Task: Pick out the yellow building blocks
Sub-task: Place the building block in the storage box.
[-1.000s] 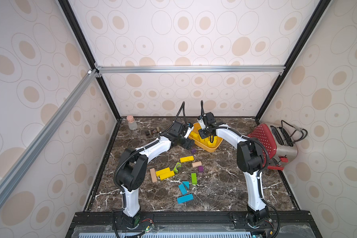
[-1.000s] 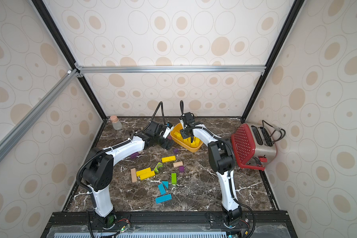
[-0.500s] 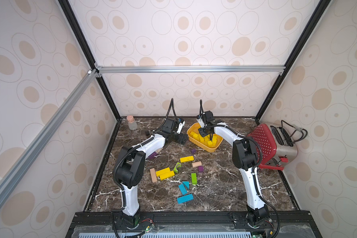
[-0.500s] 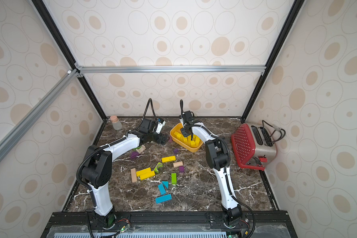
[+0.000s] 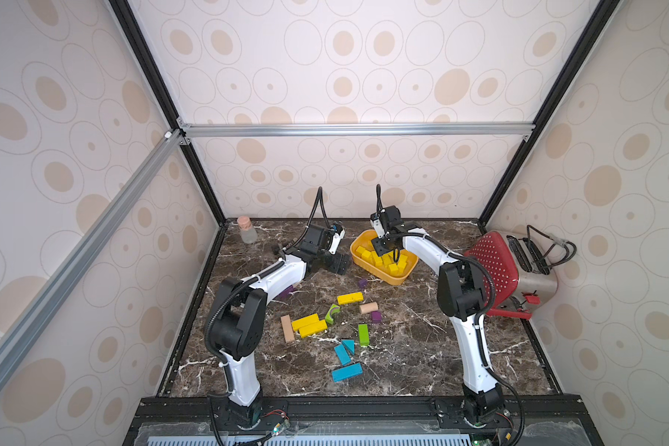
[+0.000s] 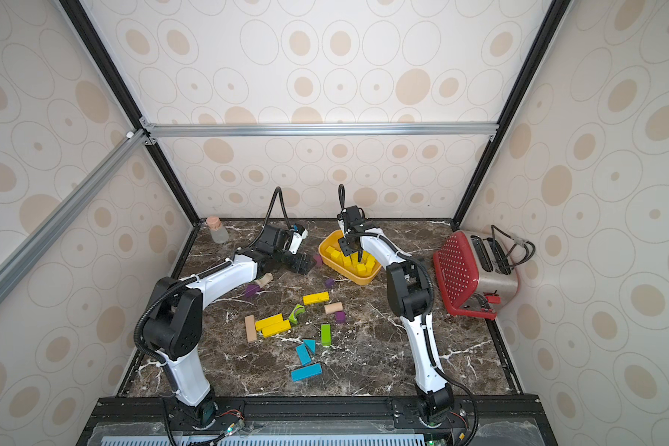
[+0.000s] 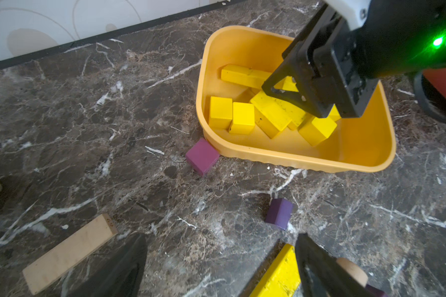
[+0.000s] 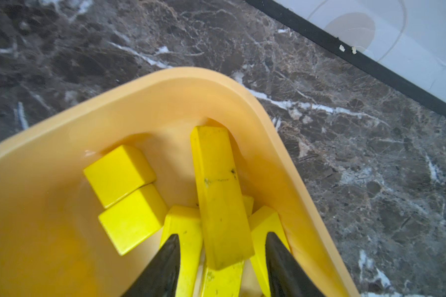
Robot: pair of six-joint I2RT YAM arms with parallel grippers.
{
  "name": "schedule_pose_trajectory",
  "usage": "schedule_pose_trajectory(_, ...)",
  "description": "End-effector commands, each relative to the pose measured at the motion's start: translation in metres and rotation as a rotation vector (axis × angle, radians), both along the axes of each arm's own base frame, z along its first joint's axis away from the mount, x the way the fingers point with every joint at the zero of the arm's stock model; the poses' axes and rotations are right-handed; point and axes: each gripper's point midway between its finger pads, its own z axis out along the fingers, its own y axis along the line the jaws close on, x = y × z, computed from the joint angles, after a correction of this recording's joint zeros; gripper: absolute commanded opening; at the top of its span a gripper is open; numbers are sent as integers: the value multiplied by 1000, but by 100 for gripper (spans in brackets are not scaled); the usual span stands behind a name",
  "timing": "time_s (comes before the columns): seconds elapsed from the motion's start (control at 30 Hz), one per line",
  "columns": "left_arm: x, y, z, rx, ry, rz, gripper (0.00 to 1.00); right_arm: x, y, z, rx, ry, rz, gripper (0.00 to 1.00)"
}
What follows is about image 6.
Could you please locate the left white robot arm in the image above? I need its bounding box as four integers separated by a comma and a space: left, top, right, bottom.
133, 187, 315, 429

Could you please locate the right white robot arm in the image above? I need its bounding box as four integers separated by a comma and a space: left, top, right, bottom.
336, 184, 479, 440

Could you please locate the natural wood arch block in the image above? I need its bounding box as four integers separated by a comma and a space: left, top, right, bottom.
255, 273, 273, 289

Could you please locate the yellow plastic bowl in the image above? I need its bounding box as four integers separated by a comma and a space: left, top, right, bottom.
319, 230, 381, 285

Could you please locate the purple triangle block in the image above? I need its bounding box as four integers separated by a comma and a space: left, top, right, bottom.
243, 284, 261, 298

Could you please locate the small bottle pink cap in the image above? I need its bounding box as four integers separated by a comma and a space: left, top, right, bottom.
206, 217, 230, 245

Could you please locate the green rainbow arch block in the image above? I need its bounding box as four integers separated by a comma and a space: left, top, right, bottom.
288, 304, 306, 326

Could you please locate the natural wood cylinder block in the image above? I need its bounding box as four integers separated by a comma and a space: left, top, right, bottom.
324, 302, 344, 314

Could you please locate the natural wood long block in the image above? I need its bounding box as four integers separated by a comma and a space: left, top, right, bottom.
245, 315, 258, 343

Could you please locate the green upright block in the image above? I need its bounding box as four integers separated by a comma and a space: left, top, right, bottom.
321, 324, 332, 347

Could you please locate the small teal triangle block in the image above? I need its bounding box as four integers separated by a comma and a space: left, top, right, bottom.
303, 339, 316, 355

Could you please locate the teal parallelogram block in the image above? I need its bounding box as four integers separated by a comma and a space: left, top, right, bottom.
295, 344, 312, 366

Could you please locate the aluminium crossbar rear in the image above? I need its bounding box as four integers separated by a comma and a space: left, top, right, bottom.
146, 122, 498, 138

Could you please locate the aluminium crossbar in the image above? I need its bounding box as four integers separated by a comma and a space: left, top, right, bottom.
146, 122, 498, 138
0, 129, 146, 305

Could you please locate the teal long block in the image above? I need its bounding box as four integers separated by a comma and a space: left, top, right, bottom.
291, 363, 323, 382

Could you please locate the silver toaster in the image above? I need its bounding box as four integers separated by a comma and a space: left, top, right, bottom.
463, 232, 518, 312

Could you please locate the aluminium crossbar left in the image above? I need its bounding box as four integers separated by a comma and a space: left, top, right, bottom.
0, 129, 146, 305

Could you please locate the black toaster cable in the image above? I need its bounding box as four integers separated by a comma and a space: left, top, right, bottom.
489, 224, 537, 269

